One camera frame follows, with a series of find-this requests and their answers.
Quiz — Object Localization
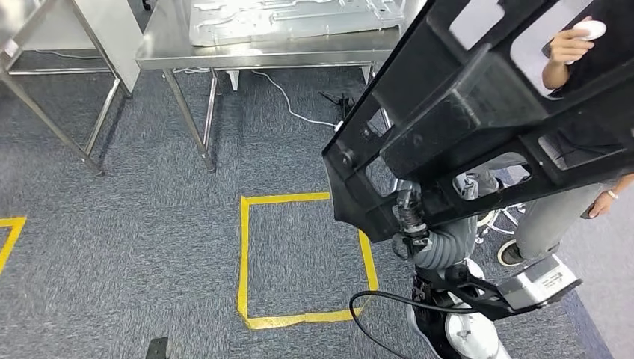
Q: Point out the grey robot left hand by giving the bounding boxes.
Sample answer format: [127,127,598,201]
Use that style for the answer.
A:
[144,337,170,359]

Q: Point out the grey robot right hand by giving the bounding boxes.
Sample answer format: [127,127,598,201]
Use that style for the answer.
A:
[391,173,479,261]

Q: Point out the black plastic frame part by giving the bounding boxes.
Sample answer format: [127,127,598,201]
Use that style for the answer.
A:
[321,0,634,244]

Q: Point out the white handheld device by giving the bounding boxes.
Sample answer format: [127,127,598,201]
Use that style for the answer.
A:
[566,19,609,65]

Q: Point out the stainless steel workbench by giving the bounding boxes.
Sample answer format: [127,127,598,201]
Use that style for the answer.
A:
[135,0,404,174]

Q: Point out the chrome stool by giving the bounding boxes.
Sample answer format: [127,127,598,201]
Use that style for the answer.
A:
[474,202,527,245]

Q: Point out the person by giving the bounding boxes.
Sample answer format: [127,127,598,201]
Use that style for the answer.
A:
[465,14,634,269]

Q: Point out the stamped metal sheet panel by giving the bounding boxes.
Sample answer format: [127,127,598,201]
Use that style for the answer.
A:
[188,0,406,48]

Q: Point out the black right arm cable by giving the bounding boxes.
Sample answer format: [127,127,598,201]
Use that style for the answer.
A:
[348,290,476,359]

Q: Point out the black cable tangle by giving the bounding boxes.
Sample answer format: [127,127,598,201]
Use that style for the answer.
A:
[319,90,357,120]

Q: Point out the white floor cable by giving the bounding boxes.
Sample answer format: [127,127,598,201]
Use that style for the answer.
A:
[170,67,344,129]

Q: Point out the steel frame table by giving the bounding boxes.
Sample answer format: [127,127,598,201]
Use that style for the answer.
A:
[0,0,144,177]

